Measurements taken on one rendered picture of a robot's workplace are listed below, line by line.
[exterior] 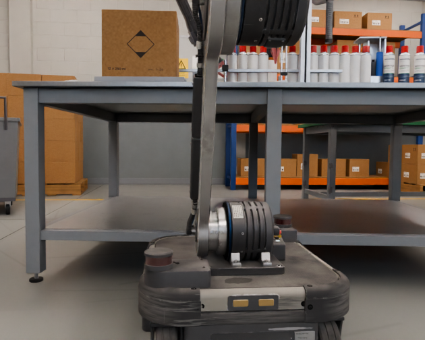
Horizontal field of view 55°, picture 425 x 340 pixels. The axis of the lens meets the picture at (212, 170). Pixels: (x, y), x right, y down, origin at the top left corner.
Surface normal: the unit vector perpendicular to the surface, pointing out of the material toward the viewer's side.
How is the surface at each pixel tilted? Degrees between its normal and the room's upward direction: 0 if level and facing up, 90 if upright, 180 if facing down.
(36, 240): 90
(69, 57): 90
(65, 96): 90
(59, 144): 90
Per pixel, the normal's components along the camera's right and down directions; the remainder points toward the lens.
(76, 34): 0.10, 0.05
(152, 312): -0.59, 0.04
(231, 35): 0.05, 0.84
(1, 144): 0.41, 0.11
